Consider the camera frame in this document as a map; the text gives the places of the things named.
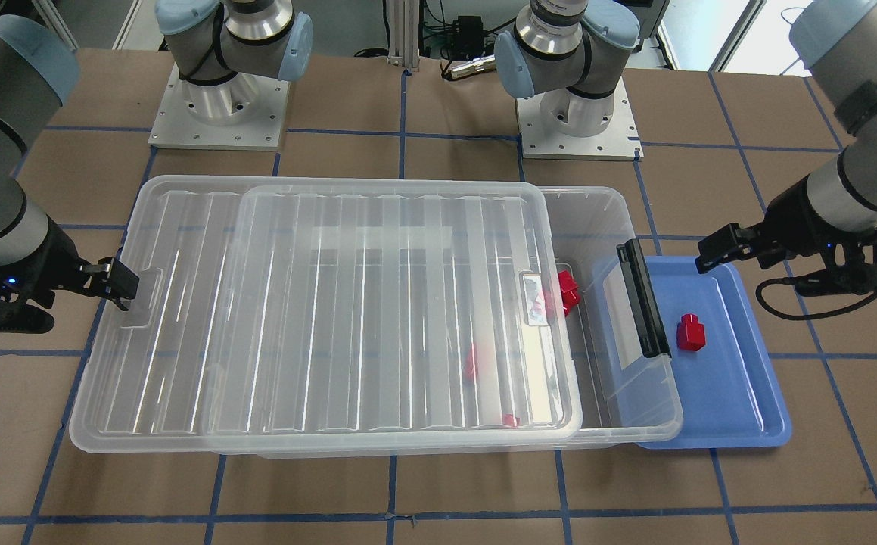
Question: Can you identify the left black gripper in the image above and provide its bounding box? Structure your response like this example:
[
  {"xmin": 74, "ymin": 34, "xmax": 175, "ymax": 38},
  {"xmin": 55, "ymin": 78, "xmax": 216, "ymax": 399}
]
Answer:
[{"xmin": 695, "ymin": 177, "xmax": 877, "ymax": 296}]

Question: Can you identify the blue plastic tray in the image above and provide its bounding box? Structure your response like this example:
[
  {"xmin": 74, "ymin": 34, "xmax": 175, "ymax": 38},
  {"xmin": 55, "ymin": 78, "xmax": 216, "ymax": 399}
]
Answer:
[{"xmin": 643, "ymin": 256, "xmax": 792, "ymax": 450}]

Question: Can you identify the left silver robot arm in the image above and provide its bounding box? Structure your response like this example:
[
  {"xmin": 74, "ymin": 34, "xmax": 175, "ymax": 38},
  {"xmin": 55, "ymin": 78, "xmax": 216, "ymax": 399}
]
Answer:
[{"xmin": 493, "ymin": 1, "xmax": 877, "ymax": 296}]

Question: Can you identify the black box latch handle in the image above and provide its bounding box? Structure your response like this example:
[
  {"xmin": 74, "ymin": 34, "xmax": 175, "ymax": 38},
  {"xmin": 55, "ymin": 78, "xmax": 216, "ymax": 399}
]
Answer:
[{"xmin": 617, "ymin": 238, "xmax": 671, "ymax": 358}]

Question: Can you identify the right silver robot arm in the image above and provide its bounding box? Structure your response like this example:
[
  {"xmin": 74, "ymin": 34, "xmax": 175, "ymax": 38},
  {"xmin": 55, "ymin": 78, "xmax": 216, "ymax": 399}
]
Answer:
[{"xmin": 0, "ymin": 1, "xmax": 314, "ymax": 334}]

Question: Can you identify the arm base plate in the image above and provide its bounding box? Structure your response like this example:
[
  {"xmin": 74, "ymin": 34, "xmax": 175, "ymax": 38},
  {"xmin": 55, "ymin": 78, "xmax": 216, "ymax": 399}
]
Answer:
[
  {"xmin": 148, "ymin": 67, "xmax": 291, "ymax": 151},
  {"xmin": 515, "ymin": 79, "xmax": 645, "ymax": 161}
]

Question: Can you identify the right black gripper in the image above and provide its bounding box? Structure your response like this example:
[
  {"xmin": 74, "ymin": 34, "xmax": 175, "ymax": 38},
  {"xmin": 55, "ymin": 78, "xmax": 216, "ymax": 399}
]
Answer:
[{"xmin": 0, "ymin": 220, "xmax": 140, "ymax": 334}]

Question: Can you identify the red block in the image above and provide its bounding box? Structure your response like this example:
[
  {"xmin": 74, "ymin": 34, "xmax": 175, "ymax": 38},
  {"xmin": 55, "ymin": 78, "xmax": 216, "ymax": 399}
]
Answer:
[
  {"xmin": 676, "ymin": 313, "xmax": 707, "ymax": 352},
  {"xmin": 462, "ymin": 344, "xmax": 477, "ymax": 384},
  {"xmin": 501, "ymin": 413, "xmax": 521, "ymax": 430},
  {"xmin": 557, "ymin": 270, "xmax": 581, "ymax": 316}
]

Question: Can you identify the aluminium frame post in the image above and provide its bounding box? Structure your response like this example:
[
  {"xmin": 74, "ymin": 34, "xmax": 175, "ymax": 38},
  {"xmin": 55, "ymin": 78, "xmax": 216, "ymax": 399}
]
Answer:
[{"xmin": 383, "ymin": 1, "xmax": 423, "ymax": 73}]

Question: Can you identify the clear plastic storage box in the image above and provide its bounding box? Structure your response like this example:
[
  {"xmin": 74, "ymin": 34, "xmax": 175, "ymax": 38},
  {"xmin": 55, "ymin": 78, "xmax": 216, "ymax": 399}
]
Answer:
[{"xmin": 211, "ymin": 186, "xmax": 684, "ymax": 459}]

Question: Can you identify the clear plastic box lid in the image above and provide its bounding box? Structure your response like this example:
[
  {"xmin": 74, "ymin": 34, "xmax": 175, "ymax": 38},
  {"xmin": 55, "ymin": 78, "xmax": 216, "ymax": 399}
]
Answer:
[{"xmin": 69, "ymin": 175, "xmax": 583, "ymax": 458}]

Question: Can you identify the red block in box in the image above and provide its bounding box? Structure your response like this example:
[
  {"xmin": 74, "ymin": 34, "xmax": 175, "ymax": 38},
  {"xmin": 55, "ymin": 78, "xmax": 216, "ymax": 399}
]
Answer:
[
  {"xmin": 462, "ymin": 344, "xmax": 477, "ymax": 384},
  {"xmin": 501, "ymin": 413, "xmax": 521, "ymax": 430},
  {"xmin": 557, "ymin": 270, "xmax": 581, "ymax": 316}
]

